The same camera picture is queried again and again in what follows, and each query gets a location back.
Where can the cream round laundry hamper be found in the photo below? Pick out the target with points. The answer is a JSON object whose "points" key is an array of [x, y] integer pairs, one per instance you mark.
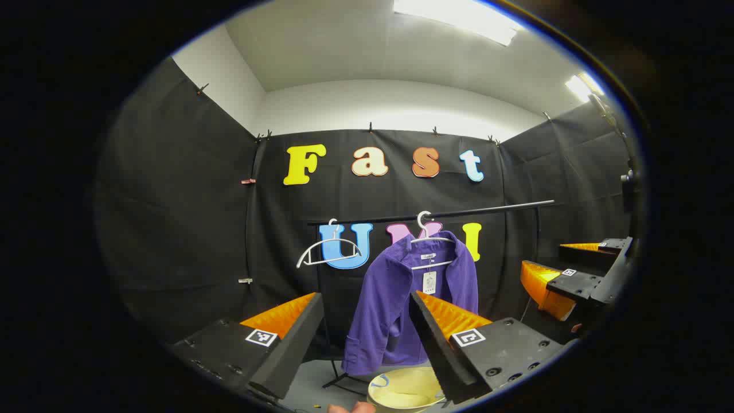
{"points": [[401, 396]]}

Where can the black clothes rack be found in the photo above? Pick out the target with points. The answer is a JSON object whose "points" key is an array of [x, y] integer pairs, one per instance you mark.
{"points": [[487, 209]]}

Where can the small ceiling light panel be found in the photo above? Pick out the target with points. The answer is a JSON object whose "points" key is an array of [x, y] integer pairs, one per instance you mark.
{"points": [[582, 86]]}

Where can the long ceiling light panel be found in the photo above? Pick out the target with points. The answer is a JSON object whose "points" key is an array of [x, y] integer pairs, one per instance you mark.
{"points": [[459, 17]]}

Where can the white plastic hanger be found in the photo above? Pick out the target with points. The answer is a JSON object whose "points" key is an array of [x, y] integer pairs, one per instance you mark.
{"points": [[334, 232], [433, 265]]}

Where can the row of black clips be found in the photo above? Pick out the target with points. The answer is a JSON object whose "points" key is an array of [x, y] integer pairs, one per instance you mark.
{"points": [[202, 89]]}

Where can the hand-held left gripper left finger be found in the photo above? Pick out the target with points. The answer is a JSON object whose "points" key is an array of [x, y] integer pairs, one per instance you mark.
{"points": [[292, 350]]}

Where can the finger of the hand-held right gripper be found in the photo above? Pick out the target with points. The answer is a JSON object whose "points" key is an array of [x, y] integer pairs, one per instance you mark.
{"points": [[576, 284], [596, 258]]}

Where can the black backdrop cloth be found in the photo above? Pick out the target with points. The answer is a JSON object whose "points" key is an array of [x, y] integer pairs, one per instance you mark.
{"points": [[200, 229]]}

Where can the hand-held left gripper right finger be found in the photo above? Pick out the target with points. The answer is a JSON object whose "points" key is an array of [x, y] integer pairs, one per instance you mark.
{"points": [[436, 344]]}

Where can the purple ribbed jacket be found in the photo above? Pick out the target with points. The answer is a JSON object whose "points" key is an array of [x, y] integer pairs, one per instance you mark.
{"points": [[384, 298]]}

